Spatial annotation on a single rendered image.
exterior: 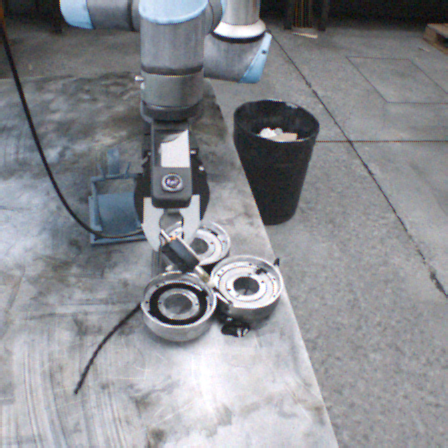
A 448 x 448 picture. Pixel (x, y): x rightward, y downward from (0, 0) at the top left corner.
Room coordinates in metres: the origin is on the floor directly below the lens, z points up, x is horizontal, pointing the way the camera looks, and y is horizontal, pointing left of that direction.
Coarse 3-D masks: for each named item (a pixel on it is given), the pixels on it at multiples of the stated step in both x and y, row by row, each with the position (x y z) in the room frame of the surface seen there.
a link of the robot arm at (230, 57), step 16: (240, 0) 0.99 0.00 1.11; (256, 0) 1.01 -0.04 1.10; (224, 16) 1.01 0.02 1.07; (240, 16) 1.00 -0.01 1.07; (256, 16) 1.02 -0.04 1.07; (224, 32) 1.00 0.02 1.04; (240, 32) 0.99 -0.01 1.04; (256, 32) 1.01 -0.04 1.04; (208, 48) 1.01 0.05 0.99; (224, 48) 0.99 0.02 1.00; (240, 48) 0.99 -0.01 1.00; (256, 48) 1.00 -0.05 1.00; (208, 64) 1.00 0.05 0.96; (224, 64) 1.00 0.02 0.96; (240, 64) 0.99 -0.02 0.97; (256, 64) 0.99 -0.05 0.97; (224, 80) 1.02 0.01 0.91; (240, 80) 1.00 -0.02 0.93; (256, 80) 1.00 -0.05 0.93
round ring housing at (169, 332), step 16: (176, 272) 0.52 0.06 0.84; (144, 288) 0.48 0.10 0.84; (176, 288) 0.50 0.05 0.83; (208, 288) 0.50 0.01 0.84; (144, 304) 0.46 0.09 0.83; (160, 304) 0.47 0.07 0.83; (176, 304) 0.49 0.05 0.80; (192, 304) 0.47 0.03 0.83; (208, 304) 0.48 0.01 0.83; (144, 320) 0.44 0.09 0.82; (208, 320) 0.44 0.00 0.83; (160, 336) 0.43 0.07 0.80; (176, 336) 0.42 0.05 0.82; (192, 336) 0.43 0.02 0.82
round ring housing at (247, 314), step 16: (240, 256) 0.57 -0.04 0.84; (256, 256) 0.57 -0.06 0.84; (224, 272) 0.54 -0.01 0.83; (272, 272) 0.55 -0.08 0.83; (240, 288) 0.54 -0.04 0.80; (256, 288) 0.53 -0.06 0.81; (224, 304) 0.47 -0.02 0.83; (272, 304) 0.48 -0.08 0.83; (240, 320) 0.47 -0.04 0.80; (256, 320) 0.48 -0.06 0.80
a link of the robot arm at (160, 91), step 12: (144, 72) 0.55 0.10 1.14; (144, 84) 0.55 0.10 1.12; (156, 84) 0.53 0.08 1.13; (168, 84) 0.53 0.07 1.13; (180, 84) 0.53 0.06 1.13; (192, 84) 0.54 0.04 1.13; (144, 96) 0.54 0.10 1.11; (156, 96) 0.53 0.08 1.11; (168, 96) 0.53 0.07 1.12; (180, 96) 0.53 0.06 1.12; (192, 96) 0.54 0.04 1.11; (156, 108) 0.54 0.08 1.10; (168, 108) 0.53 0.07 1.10; (180, 108) 0.54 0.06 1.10
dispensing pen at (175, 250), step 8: (168, 240) 0.52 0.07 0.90; (176, 240) 0.51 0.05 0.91; (168, 248) 0.50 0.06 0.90; (176, 248) 0.50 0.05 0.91; (184, 248) 0.51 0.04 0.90; (168, 256) 0.52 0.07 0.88; (176, 256) 0.50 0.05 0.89; (184, 256) 0.50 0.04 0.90; (192, 256) 0.50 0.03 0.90; (176, 264) 0.51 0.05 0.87; (184, 264) 0.49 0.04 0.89; (192, 264) 0.49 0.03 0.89; (184, 272) 0.50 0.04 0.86; (200, 272) 0.50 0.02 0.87; (208, 280) 0.49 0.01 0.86; (216, 288) 0.49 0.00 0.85
